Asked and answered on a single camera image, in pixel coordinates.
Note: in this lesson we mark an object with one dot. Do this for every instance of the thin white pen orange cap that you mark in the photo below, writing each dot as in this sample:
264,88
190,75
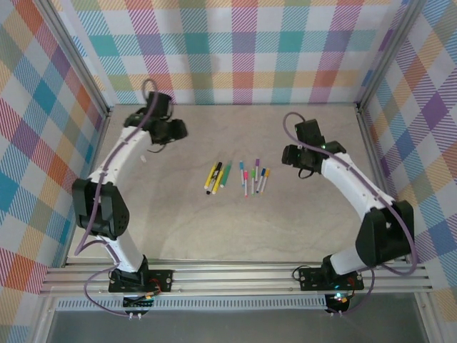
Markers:
267,172

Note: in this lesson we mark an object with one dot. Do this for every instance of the thin white pen blue cap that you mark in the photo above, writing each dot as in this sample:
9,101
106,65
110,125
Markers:
263,172

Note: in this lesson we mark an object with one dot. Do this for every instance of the thin white pen green cap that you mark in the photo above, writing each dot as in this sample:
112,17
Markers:
252,173

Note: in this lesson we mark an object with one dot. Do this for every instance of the thin white pen pink cap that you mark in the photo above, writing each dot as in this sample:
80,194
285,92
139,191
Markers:
245,175

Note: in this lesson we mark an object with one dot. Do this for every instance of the thin white pen cyan cap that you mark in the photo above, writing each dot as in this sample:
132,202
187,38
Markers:
241,165

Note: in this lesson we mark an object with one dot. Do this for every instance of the yellow highlighter pen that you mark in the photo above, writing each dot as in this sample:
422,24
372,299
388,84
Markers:
207,182
218,184

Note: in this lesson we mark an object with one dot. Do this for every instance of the green highlighter pen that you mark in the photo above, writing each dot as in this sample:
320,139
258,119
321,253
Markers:
226,177

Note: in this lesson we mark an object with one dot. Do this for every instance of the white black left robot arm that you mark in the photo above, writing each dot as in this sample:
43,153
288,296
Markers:
126,155

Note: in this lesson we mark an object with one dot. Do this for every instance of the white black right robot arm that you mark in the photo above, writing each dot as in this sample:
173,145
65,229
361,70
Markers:
344,178

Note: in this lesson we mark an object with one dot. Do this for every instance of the black connector box green light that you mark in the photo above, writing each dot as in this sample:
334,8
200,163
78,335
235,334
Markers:
339,302

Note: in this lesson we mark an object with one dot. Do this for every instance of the grey metal plate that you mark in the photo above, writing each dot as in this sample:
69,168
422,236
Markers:
232,328

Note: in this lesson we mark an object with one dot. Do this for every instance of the aluminium side rail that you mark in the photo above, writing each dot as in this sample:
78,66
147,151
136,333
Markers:
369,143

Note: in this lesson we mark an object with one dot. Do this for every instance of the aluminium frame post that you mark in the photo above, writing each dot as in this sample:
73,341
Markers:
81,60
387,53

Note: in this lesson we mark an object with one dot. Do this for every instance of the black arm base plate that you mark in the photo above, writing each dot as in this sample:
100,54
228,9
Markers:
118,286
310,282

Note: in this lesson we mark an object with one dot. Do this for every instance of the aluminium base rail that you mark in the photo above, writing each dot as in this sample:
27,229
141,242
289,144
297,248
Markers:
232,278

